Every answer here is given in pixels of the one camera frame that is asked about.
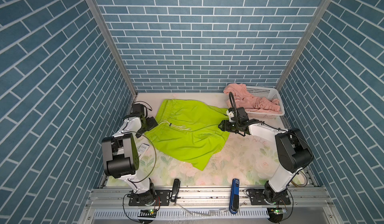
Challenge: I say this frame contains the lime green shorts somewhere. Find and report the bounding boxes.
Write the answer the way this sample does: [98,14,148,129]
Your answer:
[145,99,230,171]

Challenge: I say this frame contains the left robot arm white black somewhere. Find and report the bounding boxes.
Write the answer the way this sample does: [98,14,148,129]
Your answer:
[102,115,157,206]

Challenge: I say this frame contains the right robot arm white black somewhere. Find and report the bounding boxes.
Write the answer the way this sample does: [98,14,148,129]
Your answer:
[219,119,314,204]

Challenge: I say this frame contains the pink shorts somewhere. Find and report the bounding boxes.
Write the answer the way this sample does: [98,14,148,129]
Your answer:
[223,84,282,114]

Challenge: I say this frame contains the blue white card label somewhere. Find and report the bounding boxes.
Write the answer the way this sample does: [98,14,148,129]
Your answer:
[138,144,150,157]

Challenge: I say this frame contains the white plastic laundry basket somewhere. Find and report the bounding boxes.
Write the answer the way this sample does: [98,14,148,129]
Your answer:
[247,86,285,119]

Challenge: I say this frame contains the blue black handheld device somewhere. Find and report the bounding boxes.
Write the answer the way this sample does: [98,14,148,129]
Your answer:
[229,179,240,215]

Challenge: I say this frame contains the left green circuit board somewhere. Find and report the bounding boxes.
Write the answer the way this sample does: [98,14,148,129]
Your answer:
[138,209,158,219]

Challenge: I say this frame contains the green circuit board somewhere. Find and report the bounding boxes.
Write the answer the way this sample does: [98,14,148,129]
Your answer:
[138,209,158,219]
[268,208,284,216]

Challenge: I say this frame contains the right green circuit board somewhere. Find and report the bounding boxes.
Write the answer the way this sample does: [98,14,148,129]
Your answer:
[268,208,284,216]

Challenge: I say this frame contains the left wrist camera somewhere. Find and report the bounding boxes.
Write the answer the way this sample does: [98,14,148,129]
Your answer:
[130,103,145,117]

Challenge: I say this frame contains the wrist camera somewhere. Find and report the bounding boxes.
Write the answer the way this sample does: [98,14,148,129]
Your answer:
[130,103,145,117]
[226,110,237,122]

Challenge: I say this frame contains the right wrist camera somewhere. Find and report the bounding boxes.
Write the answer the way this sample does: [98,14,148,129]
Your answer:
[226,110,237,122]

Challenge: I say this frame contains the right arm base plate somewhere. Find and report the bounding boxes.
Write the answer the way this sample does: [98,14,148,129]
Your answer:
[245,189,291,206]

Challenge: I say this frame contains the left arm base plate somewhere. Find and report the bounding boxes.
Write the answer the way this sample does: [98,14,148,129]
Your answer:
[129,189,171,207]

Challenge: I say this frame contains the tape roll ring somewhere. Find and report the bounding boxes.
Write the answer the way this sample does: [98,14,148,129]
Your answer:
[292,171,308,188]

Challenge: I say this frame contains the aluminium front rail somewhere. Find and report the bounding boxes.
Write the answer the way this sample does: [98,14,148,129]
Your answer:
[86,187,335,209]

